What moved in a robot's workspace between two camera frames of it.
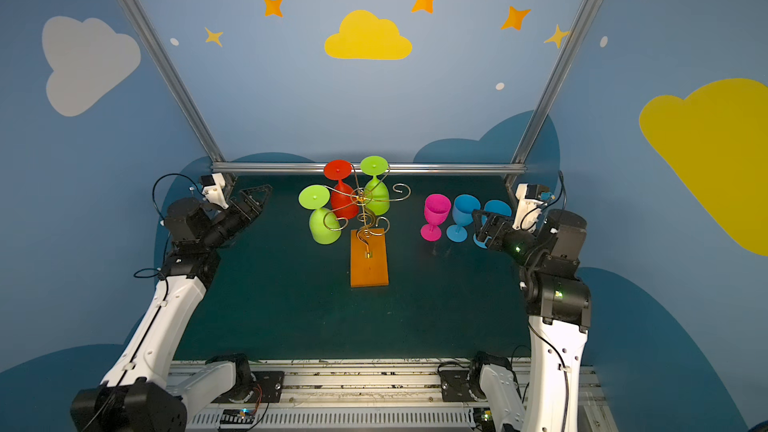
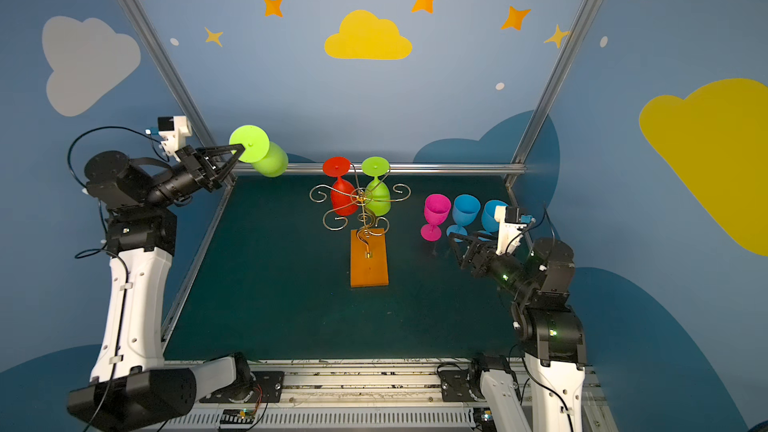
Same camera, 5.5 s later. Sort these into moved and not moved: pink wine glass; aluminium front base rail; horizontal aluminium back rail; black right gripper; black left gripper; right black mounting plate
Moved: black right gripper; black left gripper
Not moved: right black mounting plate; aluminium front base rail; horizontal aluminium back rail; pink wine glass
